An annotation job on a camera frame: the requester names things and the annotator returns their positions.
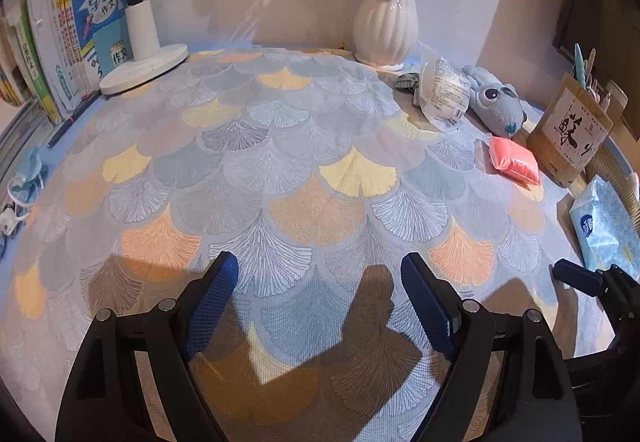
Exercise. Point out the grey plush toy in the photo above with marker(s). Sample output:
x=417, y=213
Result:
x=495, y=101

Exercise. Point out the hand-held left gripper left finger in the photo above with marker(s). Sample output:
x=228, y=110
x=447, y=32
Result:
x=210, y=307

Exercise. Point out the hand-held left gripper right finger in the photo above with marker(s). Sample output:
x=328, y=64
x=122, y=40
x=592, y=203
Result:
x=430, y=307

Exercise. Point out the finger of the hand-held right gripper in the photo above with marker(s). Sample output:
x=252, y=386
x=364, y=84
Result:
x=577, y=277

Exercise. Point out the fan-patterned round table mat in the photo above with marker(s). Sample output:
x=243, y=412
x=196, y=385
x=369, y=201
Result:
x=280, y=161

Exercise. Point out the blue patterned tissue pack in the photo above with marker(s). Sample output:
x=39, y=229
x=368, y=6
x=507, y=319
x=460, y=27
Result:
x=607, y=227

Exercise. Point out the grey checked cloth bow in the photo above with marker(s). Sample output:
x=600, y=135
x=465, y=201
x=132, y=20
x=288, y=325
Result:
x=407, y=81

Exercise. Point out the cream pen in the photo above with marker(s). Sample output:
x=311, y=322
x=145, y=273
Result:
x=590, y=66

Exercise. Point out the pink clay pack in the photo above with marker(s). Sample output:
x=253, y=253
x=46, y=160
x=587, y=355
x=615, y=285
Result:
x=512, y=159

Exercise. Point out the wooden comb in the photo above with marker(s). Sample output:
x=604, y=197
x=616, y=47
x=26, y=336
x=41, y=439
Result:
x=617, y=171

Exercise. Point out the pale blue pen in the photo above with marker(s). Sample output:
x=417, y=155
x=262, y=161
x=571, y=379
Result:
x=580, y=64

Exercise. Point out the black pen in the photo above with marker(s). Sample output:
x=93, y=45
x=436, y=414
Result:
x=72, y=119

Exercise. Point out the stack of flat books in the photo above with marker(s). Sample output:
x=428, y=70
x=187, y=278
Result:
x=20, y=131

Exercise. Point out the white desk lamp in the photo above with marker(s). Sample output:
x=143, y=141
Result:
x=142, y=26

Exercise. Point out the bamboo pen holder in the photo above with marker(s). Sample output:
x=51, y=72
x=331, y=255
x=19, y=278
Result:
x=565, y=136

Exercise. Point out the blue face mask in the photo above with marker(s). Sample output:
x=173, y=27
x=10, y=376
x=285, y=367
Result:
x=27, y=166

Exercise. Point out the small beige box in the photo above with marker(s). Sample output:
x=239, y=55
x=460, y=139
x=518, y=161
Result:
x=616, y=99

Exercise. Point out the clear plastic packet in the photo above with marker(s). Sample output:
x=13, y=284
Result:
x=445, y=91

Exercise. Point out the row of upright books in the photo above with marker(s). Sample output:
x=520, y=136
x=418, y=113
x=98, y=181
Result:
x=65, y=31

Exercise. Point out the white ribbed vase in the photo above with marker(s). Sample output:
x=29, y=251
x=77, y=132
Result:
x=385, y=21

